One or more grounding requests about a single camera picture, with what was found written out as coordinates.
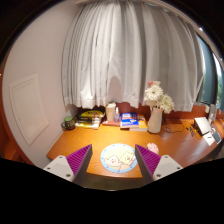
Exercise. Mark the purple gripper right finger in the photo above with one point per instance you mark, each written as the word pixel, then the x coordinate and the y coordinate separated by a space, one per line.
pixel 153 166

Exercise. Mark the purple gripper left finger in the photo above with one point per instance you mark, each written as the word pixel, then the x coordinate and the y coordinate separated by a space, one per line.
pixel 72 167

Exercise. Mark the pink white computer mouse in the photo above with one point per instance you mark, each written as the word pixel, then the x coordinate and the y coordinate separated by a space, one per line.
pixel 153 147

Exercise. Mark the round cartoon mouse pad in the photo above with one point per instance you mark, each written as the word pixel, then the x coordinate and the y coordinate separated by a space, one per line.
pixel 118 158

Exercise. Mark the white ceramic vase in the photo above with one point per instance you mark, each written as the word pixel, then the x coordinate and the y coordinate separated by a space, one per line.
pixel 155 120

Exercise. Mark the green mug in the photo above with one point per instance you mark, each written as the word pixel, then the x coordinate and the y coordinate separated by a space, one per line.
pixel 68 123

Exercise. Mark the yellow orange book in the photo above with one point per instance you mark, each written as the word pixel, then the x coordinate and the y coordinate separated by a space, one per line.
pixel 142 124

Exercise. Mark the stack of yellow books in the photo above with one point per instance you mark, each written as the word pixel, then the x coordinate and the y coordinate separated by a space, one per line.
pixel 89 119

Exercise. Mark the blue book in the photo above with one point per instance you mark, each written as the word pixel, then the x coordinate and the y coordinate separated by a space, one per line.
pixel 129 120

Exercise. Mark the small clear bottle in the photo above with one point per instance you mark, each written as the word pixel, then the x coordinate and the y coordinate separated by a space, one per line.
pixel 117 115

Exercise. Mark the white paper card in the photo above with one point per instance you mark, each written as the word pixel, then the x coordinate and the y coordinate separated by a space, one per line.
pixel 209 138

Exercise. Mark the white box container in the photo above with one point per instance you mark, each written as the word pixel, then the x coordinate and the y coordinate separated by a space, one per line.
pixel 110 111

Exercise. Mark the white and pink flowers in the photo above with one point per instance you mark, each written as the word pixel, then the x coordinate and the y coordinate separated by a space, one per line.
pixel 156 98

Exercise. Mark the white curtain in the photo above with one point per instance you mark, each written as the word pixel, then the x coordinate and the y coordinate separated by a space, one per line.
pixel 114 48

